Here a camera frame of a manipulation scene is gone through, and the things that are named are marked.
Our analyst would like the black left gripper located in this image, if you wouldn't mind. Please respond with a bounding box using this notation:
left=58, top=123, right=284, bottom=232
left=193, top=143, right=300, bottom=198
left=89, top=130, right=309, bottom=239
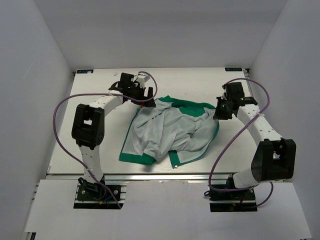
left=128, top=83, right=156, bottom=108

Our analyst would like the green jacket with white lining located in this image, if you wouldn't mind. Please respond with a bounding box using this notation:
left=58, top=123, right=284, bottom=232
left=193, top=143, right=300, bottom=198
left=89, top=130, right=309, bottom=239
left=118, top=95, right=220, bottom=168

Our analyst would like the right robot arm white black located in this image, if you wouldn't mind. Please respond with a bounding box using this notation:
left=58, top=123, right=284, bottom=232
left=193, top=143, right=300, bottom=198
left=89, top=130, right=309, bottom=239
left=213, top=78, right=297, bottom=200

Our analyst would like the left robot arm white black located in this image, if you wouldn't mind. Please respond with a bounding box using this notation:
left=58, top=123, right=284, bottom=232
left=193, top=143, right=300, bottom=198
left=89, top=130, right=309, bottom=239
left=71, top=71, right=158, bottom=200

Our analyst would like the blue label sticker right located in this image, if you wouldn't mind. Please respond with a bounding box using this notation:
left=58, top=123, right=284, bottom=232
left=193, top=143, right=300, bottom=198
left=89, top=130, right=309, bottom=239
left=224, top=67, right=243, bottom=72

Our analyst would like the blue label sticker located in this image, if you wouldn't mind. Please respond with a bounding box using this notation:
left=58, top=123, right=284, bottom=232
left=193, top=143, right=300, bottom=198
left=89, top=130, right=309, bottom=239
left=76, top=69, right=94, bottom=74
left=224, top=67, right=243, bottom=72

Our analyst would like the blue label sticker left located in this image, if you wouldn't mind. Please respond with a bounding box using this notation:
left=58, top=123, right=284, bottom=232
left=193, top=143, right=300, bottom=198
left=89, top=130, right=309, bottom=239
left=76, top=69, right=94, bottom=74

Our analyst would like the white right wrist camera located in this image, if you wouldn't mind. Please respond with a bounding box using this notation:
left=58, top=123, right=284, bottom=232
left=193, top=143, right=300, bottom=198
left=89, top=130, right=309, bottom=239
left=221, top=84, right=228, bottom=100

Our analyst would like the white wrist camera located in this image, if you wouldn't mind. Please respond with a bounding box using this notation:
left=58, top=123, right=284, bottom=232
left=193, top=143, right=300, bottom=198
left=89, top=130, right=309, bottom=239
left=221, top=84, right=228, bottom=100
left=136, top=73, right=150, bottom=85

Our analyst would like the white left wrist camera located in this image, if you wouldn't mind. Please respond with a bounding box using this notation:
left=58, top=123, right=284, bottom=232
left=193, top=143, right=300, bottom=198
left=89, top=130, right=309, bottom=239
left=136, top=73, right=150, bottom=85

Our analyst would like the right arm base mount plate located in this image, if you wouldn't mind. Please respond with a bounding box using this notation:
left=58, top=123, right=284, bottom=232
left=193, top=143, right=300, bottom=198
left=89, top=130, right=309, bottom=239
left=203, top=174, right=258, bottom=213

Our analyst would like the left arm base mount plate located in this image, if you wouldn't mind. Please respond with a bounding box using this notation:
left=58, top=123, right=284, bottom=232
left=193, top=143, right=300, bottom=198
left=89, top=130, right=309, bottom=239
left=73, top=177, right=127, bottom=210

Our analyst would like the aluminium table front rail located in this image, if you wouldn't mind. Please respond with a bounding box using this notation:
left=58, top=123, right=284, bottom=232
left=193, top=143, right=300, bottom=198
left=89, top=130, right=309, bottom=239
left=47, top=172, right=233, bottom=183

